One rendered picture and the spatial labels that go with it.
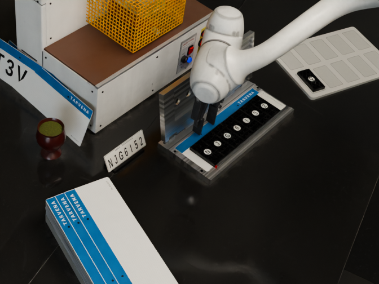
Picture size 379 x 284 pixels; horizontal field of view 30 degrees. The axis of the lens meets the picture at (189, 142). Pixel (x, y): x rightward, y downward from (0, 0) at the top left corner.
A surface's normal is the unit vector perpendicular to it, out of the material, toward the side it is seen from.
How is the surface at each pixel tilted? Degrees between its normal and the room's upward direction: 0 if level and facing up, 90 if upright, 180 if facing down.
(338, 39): 0
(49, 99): 69
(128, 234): 0
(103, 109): 90
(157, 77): 90
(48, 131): 0
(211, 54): 29
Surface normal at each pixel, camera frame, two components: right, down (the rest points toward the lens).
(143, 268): 0.14, -0.68
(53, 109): -0.59, 0.18
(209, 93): -0.35, 0.72
